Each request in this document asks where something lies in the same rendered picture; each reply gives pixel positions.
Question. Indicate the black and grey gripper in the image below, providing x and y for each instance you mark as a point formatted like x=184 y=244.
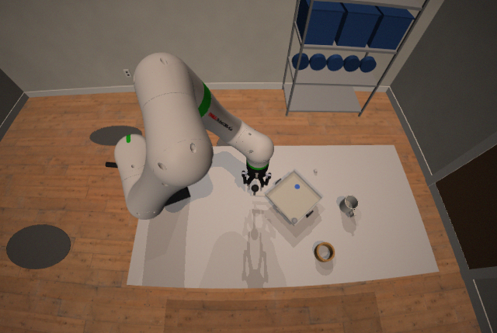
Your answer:
x=267 y=175

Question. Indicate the grey mug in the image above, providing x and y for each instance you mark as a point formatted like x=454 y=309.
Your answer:
x=347 y=203

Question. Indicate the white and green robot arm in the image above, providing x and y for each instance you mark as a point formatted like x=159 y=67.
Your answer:
x=176 y=151

